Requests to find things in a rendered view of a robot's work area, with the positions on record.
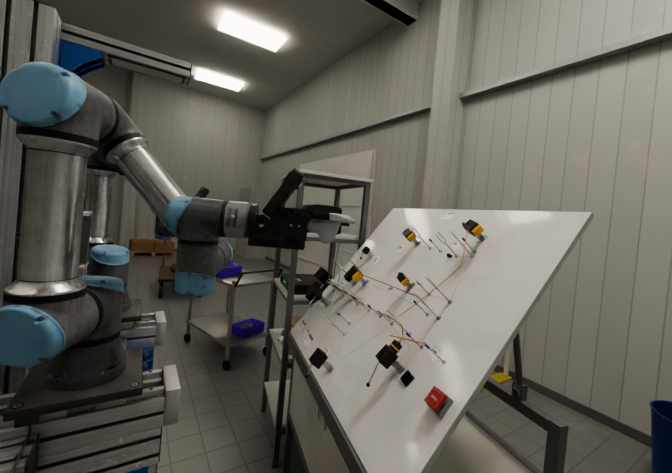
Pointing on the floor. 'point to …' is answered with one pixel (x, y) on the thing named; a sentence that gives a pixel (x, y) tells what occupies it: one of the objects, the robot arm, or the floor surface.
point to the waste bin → (661, 436)
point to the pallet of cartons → (150, 247)
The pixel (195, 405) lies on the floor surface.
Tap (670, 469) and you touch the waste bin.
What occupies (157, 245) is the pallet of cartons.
